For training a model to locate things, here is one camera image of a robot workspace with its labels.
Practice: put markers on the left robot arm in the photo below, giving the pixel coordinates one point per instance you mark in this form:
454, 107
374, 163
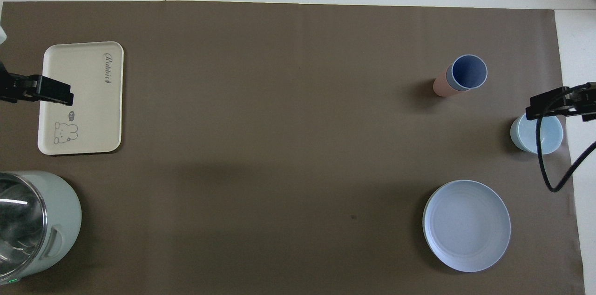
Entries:
2, 35

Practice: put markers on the pink cup with blue inside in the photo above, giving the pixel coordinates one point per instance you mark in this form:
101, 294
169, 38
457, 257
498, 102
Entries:
467, 71

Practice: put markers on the cream rectangular tray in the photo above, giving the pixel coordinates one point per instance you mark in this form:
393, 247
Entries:
88, 99

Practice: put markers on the light blue cup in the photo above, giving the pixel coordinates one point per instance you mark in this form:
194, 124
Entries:
551, 134

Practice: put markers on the light blue plate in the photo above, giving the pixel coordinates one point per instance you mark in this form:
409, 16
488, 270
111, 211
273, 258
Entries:
467, 226

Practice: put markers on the pale green electric kettle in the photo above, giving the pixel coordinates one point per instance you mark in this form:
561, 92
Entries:
56, 206

